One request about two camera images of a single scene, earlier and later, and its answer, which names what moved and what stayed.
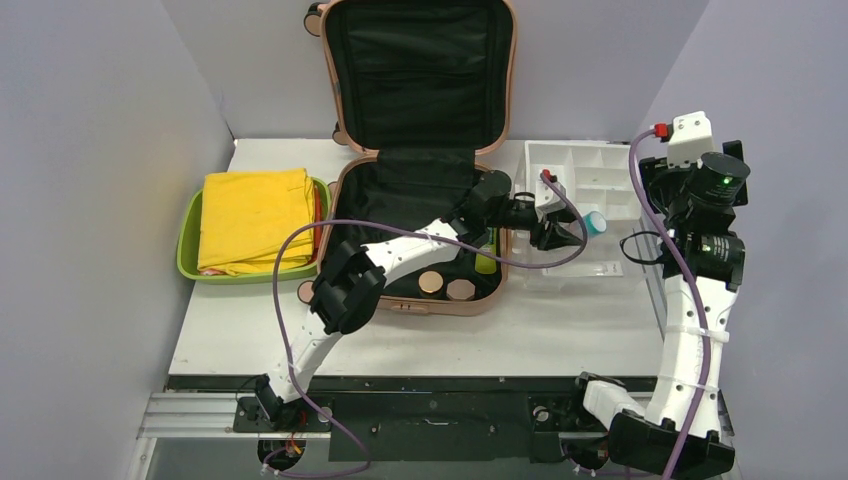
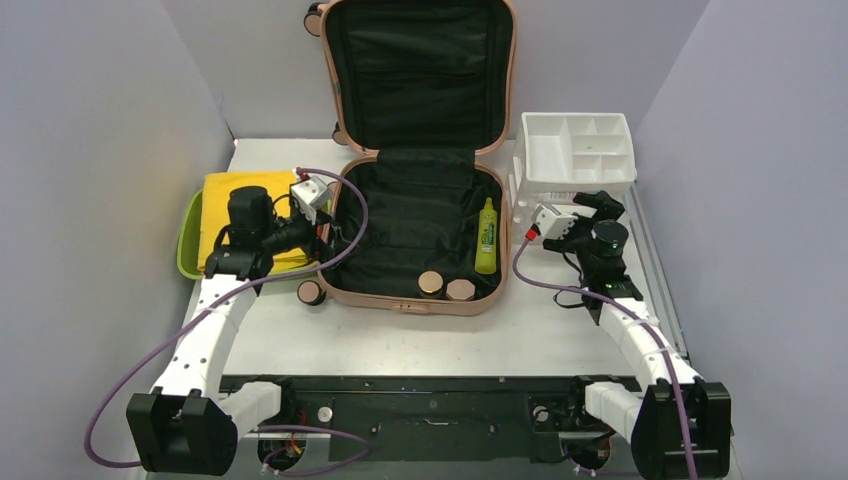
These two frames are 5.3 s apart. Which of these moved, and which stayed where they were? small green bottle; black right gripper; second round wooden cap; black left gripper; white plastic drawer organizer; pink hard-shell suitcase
Moved: black left gripper; white plastic drawer organizer; black right gripper
Stayed: pink hard-shell suitcase; small green bottle; second round wooden cap
